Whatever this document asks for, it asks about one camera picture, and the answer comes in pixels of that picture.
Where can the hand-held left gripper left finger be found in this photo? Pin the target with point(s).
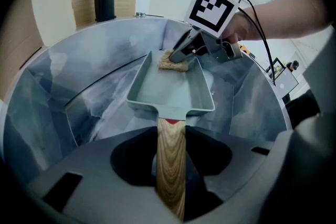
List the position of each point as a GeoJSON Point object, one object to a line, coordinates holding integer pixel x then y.
{"type": "Point", "coordinates": [99, 191]}

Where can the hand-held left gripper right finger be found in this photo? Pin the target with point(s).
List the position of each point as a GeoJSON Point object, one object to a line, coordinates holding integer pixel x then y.
{"type": "Point", "coordinates": [236, 165]}

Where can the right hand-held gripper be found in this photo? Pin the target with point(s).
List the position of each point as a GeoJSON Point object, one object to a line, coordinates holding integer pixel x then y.
{"type": "Point", "coordinates": [210, 8]}

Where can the beige scrubbing sponge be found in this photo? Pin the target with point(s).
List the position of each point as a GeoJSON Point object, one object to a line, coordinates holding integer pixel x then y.
{"type": "Point", "coordinates": [165, 64]}

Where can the person's right forearm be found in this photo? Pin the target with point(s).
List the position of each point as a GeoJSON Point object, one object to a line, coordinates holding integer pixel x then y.
{"type": "Point", "coordinates": [288, 15]}

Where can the person's right hand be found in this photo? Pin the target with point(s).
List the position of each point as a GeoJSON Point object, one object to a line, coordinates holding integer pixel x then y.
{"type": "Point", "coordinates": [242, 26]}

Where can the silver sink knob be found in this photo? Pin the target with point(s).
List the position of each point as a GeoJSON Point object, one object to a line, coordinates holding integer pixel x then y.
{"type": "Point", "coordinates": [140, 14]}

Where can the wooden cart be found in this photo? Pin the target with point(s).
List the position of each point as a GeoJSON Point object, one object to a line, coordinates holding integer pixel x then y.
{"type": "Point", "coordinates": [248, 51]}

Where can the person's black clothing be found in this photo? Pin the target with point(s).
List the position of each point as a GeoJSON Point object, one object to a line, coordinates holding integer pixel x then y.
{"type": "Point", "coordinates": [302, 110]}

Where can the black framed monitor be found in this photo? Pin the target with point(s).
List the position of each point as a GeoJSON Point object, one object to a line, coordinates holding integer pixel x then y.
{"type": "Point", "coordinates": [277, 68]}

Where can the grey laptop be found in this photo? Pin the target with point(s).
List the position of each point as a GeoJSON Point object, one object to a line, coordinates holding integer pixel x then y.
{"type": "Point", "coordinates": [284, 82]}

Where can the white soap bottle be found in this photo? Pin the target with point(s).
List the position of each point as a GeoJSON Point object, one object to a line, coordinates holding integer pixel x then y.
{"type": "Point", "coordinates": [52, 0]}

